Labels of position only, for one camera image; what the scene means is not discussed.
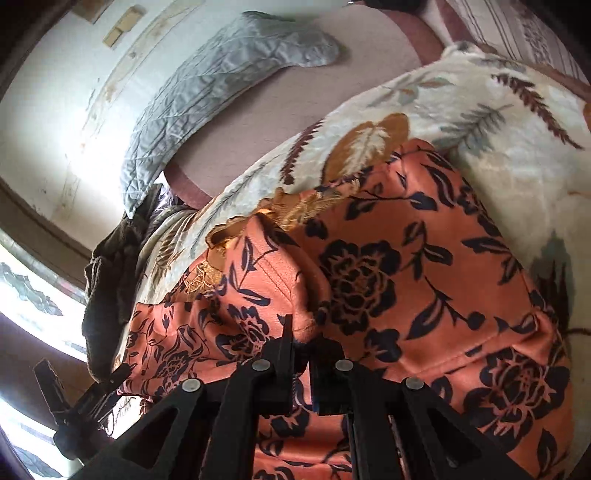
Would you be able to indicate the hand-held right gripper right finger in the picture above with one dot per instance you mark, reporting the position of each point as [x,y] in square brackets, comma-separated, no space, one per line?
[325,383]

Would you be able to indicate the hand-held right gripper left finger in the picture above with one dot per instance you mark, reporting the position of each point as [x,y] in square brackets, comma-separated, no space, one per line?
[277,371]

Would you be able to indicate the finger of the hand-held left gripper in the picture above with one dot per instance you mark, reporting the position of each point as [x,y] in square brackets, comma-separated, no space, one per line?
[51,387]
[99,392]

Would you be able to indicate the orange floral print garment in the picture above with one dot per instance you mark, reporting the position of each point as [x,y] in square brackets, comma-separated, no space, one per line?
[392,258]

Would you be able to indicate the window with patterned glass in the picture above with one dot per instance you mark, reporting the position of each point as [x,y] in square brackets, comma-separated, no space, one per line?
[27,295]

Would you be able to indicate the dark brown knit cloth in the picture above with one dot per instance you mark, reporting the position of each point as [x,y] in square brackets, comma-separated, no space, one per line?
[111,277]

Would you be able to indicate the striped cloth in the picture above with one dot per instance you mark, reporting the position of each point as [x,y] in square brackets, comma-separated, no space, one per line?
[161,217]

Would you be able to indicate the pink bed sheet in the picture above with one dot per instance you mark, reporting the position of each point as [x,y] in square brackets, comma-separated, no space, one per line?
[323,101]

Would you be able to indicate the grey quilted pillow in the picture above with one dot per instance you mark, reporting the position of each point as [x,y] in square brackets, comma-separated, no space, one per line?
[207,92]

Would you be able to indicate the cream leaf print blanket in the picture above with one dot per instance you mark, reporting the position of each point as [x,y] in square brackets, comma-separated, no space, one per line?
[485,115]

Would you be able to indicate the black cloth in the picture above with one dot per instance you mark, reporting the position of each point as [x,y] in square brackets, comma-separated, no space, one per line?
[401,3]

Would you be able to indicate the striped patterned cushion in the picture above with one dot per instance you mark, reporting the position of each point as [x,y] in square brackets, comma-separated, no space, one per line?
[531,27]

